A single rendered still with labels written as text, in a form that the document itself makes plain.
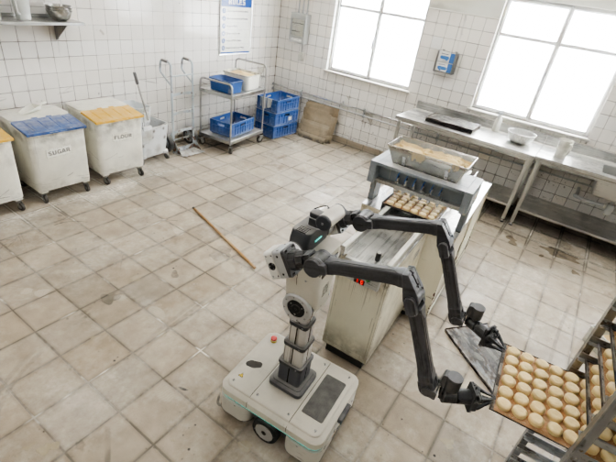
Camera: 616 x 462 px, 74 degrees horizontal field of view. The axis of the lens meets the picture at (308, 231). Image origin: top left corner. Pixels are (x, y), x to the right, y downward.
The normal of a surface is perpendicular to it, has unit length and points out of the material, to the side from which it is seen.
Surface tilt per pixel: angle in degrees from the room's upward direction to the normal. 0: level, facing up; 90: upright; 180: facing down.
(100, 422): 0
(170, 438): 0
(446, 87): 90
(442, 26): 90
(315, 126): 67
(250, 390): 0
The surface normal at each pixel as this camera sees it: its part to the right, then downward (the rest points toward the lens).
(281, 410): 0.13, -0.85
